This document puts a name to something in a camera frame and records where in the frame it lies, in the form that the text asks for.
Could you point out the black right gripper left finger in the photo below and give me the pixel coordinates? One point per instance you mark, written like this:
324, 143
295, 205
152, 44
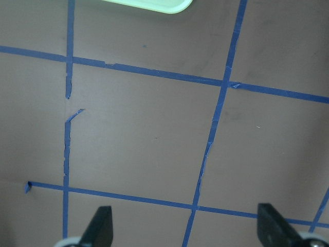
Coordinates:
100, 229

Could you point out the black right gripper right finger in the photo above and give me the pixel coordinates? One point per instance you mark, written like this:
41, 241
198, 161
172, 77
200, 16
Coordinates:
273, 230

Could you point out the light green plastic tray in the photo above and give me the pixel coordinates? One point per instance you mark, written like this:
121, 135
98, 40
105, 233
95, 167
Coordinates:
162, 6

